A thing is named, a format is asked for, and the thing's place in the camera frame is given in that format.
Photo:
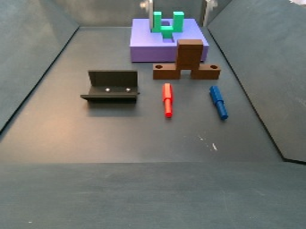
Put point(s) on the brown T-shaped block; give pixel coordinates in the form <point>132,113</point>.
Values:
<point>187,61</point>

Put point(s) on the purple base board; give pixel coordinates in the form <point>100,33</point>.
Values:
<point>150,48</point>

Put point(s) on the red peg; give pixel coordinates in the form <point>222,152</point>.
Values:
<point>167,100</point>

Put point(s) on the blue peg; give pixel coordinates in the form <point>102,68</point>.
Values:
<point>218,102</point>

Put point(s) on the green U-shaped block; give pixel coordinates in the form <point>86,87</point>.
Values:
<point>167,30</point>

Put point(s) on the black angle bracket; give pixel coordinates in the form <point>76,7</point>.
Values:
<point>112,85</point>

